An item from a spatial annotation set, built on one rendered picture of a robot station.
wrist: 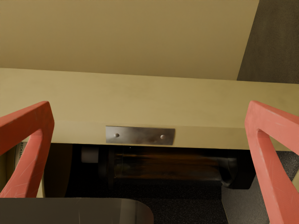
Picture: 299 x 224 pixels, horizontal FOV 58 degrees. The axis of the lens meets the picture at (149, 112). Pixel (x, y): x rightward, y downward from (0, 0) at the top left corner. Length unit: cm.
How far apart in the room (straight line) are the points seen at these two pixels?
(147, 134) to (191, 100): 7
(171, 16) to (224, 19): 13
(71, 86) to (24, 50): 42
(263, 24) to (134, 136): 44
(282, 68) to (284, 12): 10
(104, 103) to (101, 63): 42
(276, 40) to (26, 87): 45
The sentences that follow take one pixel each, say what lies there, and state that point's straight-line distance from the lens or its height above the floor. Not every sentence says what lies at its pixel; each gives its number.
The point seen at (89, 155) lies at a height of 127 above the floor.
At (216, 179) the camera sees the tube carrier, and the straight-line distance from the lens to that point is 44.
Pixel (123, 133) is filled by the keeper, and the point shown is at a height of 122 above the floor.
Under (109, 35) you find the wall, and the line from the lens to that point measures 69.
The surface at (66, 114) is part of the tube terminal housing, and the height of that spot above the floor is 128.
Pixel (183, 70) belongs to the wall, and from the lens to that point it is 73.
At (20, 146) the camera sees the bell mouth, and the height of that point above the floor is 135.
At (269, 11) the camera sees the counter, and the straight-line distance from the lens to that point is 63.
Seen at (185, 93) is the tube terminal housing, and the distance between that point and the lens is 33.
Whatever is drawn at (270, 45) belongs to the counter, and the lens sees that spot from 60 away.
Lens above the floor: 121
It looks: 4 degrees down
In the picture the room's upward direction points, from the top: 87 degrees counter-clockwise
